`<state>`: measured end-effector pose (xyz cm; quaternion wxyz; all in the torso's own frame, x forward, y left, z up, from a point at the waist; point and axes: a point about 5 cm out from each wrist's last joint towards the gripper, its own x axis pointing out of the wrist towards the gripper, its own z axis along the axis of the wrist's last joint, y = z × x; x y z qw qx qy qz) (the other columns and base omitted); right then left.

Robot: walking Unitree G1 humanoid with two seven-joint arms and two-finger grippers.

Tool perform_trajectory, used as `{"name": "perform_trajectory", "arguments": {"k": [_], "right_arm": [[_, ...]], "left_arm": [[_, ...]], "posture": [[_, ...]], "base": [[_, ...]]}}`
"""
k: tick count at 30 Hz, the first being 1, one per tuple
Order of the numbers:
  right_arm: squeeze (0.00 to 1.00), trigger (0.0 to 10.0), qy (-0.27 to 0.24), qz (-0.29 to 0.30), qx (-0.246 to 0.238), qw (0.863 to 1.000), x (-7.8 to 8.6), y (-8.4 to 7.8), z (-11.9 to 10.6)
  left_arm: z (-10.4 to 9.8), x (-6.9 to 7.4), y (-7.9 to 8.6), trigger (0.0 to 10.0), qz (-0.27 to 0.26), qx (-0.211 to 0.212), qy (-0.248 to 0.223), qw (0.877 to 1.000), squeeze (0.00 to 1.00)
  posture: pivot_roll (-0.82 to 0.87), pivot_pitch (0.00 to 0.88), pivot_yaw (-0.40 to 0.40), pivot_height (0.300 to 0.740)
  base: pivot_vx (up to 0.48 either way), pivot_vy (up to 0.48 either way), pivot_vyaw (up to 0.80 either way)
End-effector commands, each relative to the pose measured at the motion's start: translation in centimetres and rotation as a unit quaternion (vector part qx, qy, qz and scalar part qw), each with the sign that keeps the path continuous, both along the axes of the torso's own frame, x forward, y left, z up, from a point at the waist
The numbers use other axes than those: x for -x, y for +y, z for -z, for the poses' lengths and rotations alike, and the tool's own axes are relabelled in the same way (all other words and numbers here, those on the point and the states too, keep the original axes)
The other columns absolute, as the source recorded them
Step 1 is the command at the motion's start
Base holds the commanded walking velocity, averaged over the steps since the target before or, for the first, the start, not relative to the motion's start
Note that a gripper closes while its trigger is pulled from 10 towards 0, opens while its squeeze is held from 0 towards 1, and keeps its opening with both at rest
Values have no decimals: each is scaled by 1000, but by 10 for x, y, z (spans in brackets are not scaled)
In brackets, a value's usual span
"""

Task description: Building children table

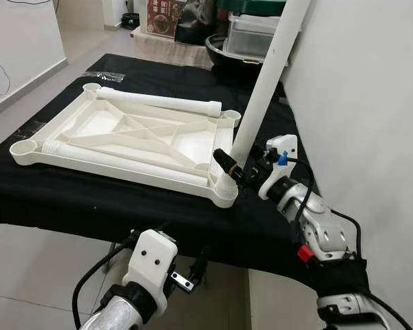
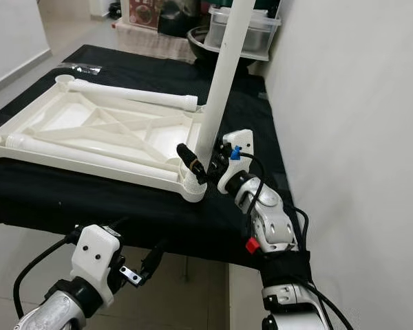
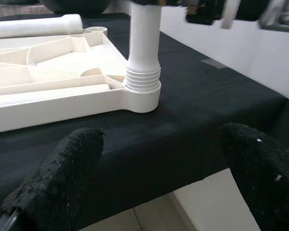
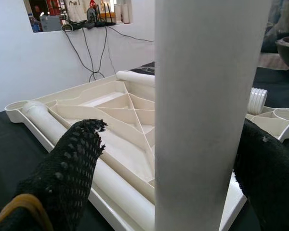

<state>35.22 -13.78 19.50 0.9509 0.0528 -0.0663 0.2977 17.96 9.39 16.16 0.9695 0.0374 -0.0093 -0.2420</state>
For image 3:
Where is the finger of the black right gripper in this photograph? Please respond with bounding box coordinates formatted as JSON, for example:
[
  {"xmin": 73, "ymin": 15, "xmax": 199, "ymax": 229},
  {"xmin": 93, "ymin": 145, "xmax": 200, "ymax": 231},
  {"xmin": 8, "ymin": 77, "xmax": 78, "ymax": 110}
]
[{"xmin": 129, "ymin": 0, "xmax": 163, "ymax": 7}]

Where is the black table cloth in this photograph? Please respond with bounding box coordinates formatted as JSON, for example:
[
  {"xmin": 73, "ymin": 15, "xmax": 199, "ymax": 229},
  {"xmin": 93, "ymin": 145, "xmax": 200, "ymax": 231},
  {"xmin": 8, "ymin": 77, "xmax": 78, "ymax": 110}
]
[{"xmin": 0, "ymin": 12, "xmax": 289, "ymax": 224}]

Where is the black wok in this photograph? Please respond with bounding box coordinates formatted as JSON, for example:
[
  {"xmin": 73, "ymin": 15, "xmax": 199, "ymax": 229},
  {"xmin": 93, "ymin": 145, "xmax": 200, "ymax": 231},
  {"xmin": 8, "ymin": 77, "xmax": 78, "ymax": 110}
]
[{"xmin": 38, "ymin": 0, "xmax": 113, "ymax": 14}]

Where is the white plastic children table top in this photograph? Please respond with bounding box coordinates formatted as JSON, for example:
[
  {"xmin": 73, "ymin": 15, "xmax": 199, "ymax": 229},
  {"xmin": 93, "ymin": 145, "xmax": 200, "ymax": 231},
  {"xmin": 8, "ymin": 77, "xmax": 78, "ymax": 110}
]
[{"xmin": 0, "ymin": 26, "xmax": 162, "ymax": 135}]

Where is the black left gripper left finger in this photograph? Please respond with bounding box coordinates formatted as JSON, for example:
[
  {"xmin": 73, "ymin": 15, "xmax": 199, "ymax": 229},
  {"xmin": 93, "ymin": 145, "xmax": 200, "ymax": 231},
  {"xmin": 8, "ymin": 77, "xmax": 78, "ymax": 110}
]
[{"xmin": 0, "ymin": 127, "xmax": 105, "ymax": 231}]

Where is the beige fabric bench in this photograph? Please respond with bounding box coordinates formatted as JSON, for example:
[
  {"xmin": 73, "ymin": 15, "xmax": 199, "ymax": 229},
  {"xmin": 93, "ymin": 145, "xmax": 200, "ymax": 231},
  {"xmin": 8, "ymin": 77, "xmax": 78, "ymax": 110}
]
[{"xmin": 0, "ymin": 2, "xmax": 45, "ymax": 23}]

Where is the grey tape piece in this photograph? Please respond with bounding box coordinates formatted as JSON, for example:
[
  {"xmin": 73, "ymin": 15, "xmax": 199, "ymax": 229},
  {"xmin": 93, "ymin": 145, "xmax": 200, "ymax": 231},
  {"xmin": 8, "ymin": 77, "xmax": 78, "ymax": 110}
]
[{"xmin": 199, "ymin": 58, "xmax": 228, "ymax": 70}]

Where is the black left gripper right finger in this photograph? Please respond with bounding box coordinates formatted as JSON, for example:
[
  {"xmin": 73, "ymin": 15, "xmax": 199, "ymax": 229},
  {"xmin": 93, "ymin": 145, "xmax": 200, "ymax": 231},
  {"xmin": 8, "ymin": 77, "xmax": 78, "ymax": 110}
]
[{"xmin": 218, "ymin": 122, "xmax": 289, "ymax": 231}]

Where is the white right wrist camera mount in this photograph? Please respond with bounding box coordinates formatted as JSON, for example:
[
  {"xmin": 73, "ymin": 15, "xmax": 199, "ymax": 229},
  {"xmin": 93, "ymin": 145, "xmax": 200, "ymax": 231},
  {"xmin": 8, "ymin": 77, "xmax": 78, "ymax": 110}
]
[{"xmin": 220, "ymin": 0, "xmax": 238, "ymax": 30}]

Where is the grey metal table frame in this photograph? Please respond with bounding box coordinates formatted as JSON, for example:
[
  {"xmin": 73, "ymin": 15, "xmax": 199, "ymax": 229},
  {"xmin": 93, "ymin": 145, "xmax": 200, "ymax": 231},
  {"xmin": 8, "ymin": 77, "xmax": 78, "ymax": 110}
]
[{"xmin": 129, "ymin": 208, "xmax": 146, "ymax": 231}]

